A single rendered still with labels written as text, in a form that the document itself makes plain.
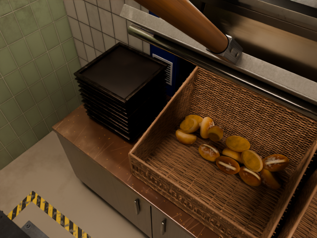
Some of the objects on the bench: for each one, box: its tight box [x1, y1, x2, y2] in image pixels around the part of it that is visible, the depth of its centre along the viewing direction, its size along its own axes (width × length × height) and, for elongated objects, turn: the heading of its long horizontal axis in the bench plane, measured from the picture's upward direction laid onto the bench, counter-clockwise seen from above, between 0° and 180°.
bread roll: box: [216, 156, 240, 174], centre depth 112 cm, size 10×7×6 cm
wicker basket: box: [128, 66, 317, 238], centre depth 106 cm, size 49×56×28 cm
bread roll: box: [175, 129, 197, 145], centre depth 123 cm, size 10×7×6 cm
